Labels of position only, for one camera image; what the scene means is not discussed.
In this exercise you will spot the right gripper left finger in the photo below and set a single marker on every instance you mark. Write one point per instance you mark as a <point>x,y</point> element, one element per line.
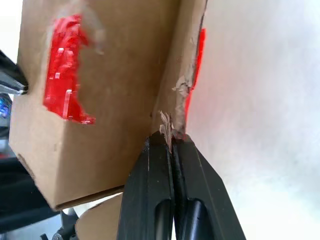
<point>147,190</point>

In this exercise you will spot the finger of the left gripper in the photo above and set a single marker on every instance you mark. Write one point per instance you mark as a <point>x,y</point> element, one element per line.
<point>11,75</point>

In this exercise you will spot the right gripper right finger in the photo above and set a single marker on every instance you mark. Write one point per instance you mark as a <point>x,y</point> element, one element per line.
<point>205,200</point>

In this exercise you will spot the brown cardboard box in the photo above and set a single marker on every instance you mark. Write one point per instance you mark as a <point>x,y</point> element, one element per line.
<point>120,75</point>

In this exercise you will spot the red tape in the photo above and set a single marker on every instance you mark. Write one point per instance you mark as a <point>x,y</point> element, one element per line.
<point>62,75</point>

